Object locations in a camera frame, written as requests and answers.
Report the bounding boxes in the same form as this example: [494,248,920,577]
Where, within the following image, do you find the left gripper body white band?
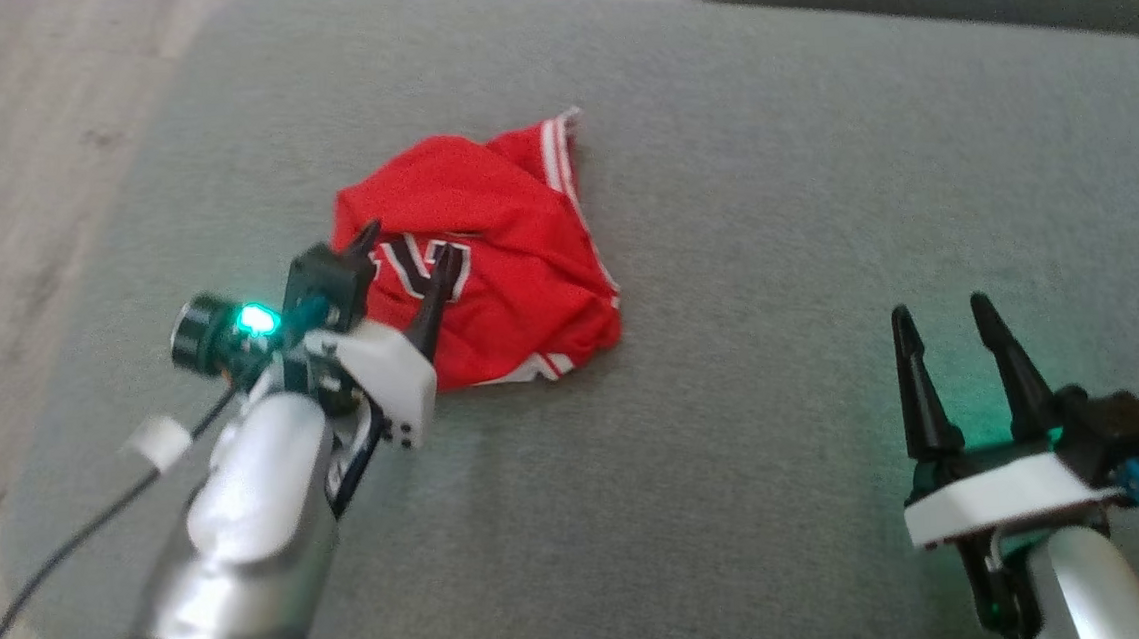
[303,313,443,458]

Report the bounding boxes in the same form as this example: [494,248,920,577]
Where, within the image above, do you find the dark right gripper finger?
[888,300,967,461]
[969,287,1061,443]

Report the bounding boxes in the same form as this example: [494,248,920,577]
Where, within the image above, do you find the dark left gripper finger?
[401,244,469,363]
[346,218,385,267]

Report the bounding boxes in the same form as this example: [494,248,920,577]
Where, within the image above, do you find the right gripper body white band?
[898,422,1128,551]

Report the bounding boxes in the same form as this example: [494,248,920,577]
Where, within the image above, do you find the red basketball jersey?
[322,103,629,400]

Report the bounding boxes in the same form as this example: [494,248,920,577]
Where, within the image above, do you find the large grey sofa seat cushion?
[0,0,1139,639]

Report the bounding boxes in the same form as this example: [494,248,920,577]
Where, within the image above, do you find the white cable tag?
[121,414,197,479]

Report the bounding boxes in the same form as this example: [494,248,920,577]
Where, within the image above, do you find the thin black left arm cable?
[0,383,258,639]

